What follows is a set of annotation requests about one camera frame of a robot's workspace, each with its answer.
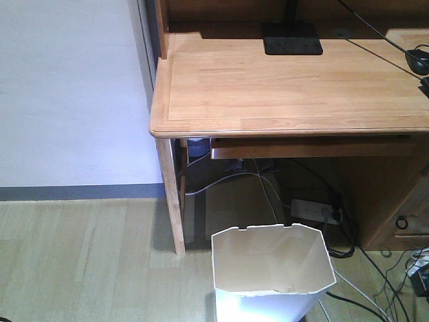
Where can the black computer mouse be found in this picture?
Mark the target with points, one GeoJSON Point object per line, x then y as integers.
{"type": "Point", "coordinates": [417, 60]}

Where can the wooden drawer cabinet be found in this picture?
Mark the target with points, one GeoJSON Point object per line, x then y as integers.
{"type": "Point", "coordinates": [406, 228]}

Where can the black monitor stand base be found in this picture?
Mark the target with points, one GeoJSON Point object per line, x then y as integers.
{"type": "Point", "coordinates": [290, 36]}

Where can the white power strip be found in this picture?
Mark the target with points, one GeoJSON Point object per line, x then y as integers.
{"type": "Point", "coordinates": [313, 211]}

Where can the wooden keyboard tray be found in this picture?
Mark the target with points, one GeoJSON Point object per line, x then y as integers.
{"type": "Point", "coordinates": [312, 147]}

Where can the wooden desk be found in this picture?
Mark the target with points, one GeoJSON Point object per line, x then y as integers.
{"type": "Point", "coordinates": [214, 80]}

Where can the white plastic trash bin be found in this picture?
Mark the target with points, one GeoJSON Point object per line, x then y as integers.
{"type": "Point", "coordinates": [269, 272]}

